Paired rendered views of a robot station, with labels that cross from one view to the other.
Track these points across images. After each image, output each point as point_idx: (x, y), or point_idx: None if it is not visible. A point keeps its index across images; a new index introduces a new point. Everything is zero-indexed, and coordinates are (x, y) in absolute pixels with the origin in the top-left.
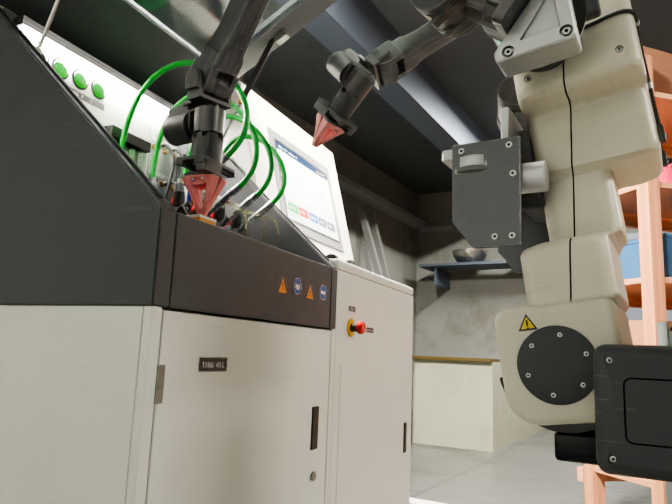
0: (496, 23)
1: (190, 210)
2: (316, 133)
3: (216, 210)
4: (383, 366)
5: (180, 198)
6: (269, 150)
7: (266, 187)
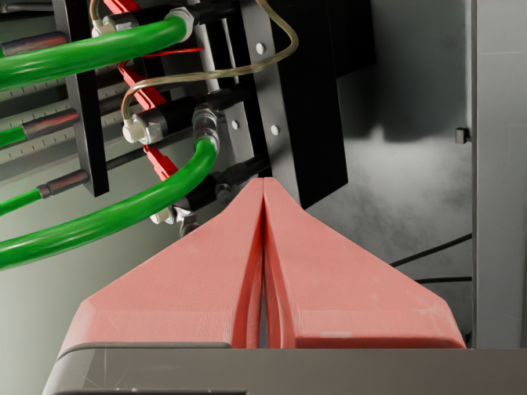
0: None
1: (78, 27)
2: (259, 330)
3: (216, 117)
4: None
5: (205, 204)
6: (10, 86)
7: (178, 32)
